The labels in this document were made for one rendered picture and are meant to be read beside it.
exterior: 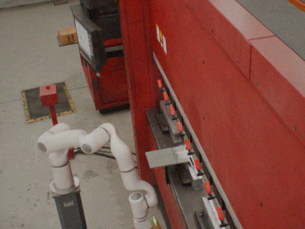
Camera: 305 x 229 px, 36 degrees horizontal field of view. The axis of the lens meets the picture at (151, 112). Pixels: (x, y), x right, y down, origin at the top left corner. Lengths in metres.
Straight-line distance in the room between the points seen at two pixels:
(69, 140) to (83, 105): 3.25
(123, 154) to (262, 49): 1.20
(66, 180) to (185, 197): 0.76
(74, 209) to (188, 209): 0.73
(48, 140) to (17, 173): 2.26
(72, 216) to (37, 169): 1.89
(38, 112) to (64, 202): 2.98
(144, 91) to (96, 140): 1.43
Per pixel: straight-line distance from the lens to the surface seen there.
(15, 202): 4.68
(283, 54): 1.49
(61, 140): 2.75
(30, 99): 6.28
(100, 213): 4.32
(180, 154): 3.21
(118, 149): 2.48
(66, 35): 5.12
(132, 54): 3.72
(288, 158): 1.48
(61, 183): 3.02
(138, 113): 3.97
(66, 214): 3.15
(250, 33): 1.63
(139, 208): 2.68
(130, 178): 2.56
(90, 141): 2.51
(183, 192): 3.10
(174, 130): 3.51
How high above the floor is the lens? 2.93
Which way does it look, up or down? 32 degrees down
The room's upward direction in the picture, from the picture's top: 5 degrees counter-clockwise
